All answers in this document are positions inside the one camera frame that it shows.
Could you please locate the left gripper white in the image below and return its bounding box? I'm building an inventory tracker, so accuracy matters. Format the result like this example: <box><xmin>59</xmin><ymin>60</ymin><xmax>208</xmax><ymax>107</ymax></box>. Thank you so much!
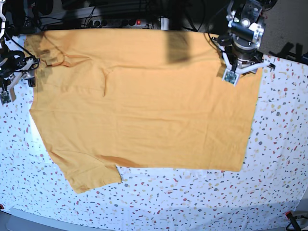
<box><xmin>216</xmin><ymin>35</ymin><xmax>275</xmax><ymax>86</ymax></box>

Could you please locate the aluminium frame post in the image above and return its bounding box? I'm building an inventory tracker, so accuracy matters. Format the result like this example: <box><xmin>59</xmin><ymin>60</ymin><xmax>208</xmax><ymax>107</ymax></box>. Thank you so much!
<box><xmin>160</xmin><ymin>16</ymin><xmax>169</xmax><ymax>31</ymax></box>

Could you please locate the yellow T-shirt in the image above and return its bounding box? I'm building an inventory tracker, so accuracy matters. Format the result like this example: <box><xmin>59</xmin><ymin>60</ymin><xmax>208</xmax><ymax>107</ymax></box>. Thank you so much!
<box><xmin>26</xmin><ymin>29</ymin><xmax>262</xmax><ymax>193</ymax></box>

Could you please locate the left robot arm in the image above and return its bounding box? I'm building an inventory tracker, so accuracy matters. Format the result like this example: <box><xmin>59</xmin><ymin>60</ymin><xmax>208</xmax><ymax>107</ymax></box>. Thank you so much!
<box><xmin>210</xmin><ymin>0</ymin><xmax>277</xmax><ymax>86</ymax></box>

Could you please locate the black power strip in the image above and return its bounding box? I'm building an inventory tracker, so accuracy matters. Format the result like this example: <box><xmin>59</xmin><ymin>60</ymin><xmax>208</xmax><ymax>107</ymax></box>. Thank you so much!
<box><xmin>85</xmin><ymin>18</ymin><xmax>148</xmax><ymax>28</ymax></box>

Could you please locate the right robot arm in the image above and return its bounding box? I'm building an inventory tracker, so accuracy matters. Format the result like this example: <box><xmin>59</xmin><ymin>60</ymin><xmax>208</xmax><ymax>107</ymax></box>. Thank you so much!
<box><xmin>0</xmin><ymin>0</ymin><xmax>39</xmax><ymax>105</ymax></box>

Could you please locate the terrazzo pattern tablecloth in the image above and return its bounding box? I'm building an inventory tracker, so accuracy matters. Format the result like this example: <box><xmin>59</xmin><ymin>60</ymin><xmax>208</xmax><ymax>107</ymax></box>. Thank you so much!
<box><xmin>0</xmin><ymin>33</ymin><xmax>308</xmax><ymax>231</ymax></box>

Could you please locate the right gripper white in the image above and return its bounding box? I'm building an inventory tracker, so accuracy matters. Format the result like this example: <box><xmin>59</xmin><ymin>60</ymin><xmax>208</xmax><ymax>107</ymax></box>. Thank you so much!
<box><xmin>0</xmin><ymin>57</ymin><xmax>39</xmax><ymax>105</ymax></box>

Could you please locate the red-handled clamp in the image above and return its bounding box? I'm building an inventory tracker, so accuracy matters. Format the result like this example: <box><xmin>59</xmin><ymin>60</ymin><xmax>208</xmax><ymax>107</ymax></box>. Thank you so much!
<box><xmin>285</xmin><ymin>211</ymin><xmax>305</xmax><ymax>231</ymax></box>

